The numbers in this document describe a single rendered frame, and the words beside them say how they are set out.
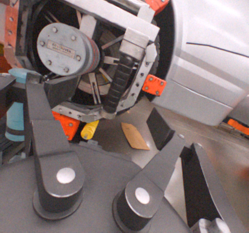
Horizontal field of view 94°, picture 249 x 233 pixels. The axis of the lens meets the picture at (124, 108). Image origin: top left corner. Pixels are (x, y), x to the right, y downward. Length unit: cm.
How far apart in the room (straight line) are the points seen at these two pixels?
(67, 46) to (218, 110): 83
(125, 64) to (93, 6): 14
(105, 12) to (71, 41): 12
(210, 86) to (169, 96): 23
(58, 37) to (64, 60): 6
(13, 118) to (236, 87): 105
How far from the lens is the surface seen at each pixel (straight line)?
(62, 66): 38
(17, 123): 55
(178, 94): 73
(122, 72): 27
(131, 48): 27
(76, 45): 37
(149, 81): 51
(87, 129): 61
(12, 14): 64
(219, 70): 82
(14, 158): 100
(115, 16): 31
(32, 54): 70
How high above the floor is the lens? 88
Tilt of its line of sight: 19 degrees down
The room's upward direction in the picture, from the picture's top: 24 degrees clockwise
